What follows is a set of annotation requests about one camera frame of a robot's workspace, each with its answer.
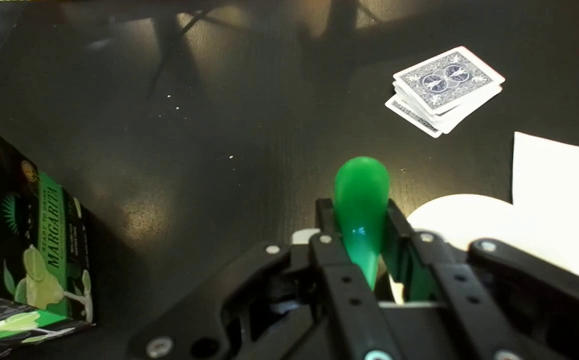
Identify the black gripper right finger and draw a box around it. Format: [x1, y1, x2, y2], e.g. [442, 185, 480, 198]
[385, 203, 579, 360]

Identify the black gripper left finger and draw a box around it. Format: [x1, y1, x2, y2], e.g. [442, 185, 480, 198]
[127, 196, 400, 360]

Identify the green plastic spoon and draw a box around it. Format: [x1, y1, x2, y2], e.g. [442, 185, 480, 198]
[331, 154, 392, 293]

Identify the white paper napkin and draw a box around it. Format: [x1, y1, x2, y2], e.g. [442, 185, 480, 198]
[511, 130, 579, 288]

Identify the green margarita bottle pack box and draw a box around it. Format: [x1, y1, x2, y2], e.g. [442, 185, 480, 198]
[0, 130, 95, 352]

